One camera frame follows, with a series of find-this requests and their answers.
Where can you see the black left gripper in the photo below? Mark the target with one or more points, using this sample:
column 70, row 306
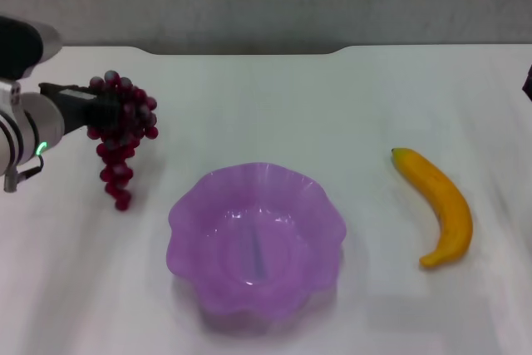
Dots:
column 75, row 107

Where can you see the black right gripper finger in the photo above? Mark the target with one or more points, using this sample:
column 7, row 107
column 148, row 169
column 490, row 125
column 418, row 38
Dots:
column 528, row 85

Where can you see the dark red grape bunch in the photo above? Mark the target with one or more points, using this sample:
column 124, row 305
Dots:
column 124, row 130

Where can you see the yellow banana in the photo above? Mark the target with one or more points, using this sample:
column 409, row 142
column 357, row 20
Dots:
column 446, row 201

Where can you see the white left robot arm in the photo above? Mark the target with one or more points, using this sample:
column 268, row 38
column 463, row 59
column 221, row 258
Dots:
column 25, row 130

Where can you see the purple translucent wavy bowl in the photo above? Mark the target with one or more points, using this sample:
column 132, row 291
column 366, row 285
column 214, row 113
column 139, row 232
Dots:
column 257, row 247

